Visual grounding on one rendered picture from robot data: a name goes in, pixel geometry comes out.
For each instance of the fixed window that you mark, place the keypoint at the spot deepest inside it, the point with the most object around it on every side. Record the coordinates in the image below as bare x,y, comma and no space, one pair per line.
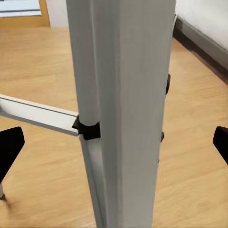
23,13

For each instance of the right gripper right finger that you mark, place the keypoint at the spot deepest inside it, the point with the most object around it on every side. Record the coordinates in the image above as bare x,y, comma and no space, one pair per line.
220,141

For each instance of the camera tripod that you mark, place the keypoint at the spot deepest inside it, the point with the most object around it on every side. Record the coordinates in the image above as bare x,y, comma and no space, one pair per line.
121,54

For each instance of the bed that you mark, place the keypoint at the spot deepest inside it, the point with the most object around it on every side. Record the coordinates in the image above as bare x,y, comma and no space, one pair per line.
205,22

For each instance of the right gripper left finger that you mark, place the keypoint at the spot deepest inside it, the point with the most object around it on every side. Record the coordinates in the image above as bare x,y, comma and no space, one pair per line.
11,142

